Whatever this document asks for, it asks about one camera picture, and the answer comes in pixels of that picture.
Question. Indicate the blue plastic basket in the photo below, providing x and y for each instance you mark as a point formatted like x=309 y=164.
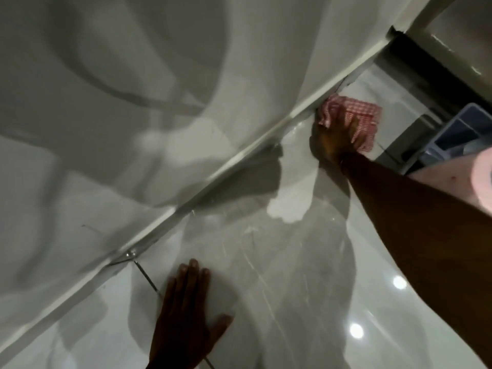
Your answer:
x=459 y=128

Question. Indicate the white baseboard strip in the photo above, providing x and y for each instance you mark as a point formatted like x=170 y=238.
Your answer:
x=230 y=160

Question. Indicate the white door frame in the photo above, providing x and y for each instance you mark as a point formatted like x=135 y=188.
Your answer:
x=442 y=42

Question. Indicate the person's left thumb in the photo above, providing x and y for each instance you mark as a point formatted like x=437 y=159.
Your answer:
x=221 y=328

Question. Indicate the person's left hand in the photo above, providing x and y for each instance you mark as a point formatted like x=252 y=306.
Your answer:
x=184 y=326

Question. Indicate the person's right fingers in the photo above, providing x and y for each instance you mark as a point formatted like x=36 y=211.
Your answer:
x=346 y=124

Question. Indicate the person's left middle finger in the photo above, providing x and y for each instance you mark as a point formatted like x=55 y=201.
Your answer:
x=192 y=282

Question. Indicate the person's bare leg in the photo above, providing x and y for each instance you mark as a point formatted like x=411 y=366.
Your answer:
x=446 y=180

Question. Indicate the red checked cleaning cloth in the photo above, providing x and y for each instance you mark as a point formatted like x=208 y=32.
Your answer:
x=363 y=113

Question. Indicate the person's right forearm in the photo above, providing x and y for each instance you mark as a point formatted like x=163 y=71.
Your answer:
x=422 y=242

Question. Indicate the person's right hand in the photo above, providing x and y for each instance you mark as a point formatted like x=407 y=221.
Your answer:
x=334 y=140

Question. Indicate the person's left little finger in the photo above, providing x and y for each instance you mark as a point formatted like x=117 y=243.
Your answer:
x=168 y=297

